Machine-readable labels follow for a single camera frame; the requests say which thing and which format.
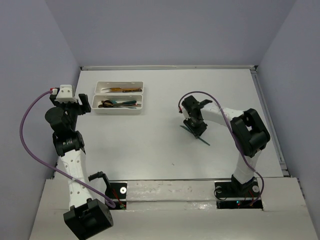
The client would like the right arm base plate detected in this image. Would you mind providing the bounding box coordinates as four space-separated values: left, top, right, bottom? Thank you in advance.
213 180 263 210

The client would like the white rear utensil tray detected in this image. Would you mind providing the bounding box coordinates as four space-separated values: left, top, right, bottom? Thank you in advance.
94 81 144 95

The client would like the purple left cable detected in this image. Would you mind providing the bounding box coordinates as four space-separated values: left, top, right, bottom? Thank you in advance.
19 88 116 209

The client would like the teal plastic knife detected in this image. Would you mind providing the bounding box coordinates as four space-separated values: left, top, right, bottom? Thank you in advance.
180 125 211 146

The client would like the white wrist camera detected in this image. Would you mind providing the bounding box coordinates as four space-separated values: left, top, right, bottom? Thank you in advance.
178 106 189 119
51 84 77 103

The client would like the teal plastic spoon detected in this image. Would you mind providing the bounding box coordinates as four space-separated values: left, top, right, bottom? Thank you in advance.
102 100 123 108

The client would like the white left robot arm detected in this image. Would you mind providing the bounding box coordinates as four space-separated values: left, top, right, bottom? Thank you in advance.
45 93 114 240

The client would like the white front utensil tray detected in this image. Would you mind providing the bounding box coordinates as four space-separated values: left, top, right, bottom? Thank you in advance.
91 94 143 115

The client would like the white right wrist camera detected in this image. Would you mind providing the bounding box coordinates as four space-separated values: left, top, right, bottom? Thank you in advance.
178 106 189 119

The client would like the black spoon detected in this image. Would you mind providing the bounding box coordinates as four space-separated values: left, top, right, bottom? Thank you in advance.
101 100 118 108

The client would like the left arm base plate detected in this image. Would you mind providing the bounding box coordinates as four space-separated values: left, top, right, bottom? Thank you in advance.
105 181 128 210

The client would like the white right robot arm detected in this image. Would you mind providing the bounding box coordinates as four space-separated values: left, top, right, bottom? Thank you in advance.
178 91 271 197

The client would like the purple cable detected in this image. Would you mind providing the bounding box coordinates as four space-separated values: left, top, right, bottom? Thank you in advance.
177 90 265 207
19 88 116 209

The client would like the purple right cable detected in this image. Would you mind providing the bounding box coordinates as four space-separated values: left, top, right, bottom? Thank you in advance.
177 90 265 207

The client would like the orange plastic knife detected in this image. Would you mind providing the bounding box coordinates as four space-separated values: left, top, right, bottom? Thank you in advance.
109 87 141 92

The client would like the white foam front panel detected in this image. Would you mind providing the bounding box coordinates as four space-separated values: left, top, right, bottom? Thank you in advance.
27 177 316 240

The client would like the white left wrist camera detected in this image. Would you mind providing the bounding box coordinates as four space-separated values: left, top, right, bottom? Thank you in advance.
51 84 77 103

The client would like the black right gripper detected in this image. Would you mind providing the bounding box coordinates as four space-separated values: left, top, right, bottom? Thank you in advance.
184 115 208 138

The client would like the white utensil tray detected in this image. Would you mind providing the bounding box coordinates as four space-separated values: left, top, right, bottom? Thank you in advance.
91 94 143 115
94 81 144 95

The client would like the gold spoon teal handle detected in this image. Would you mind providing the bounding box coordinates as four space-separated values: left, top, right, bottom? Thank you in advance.
117 100 137 106

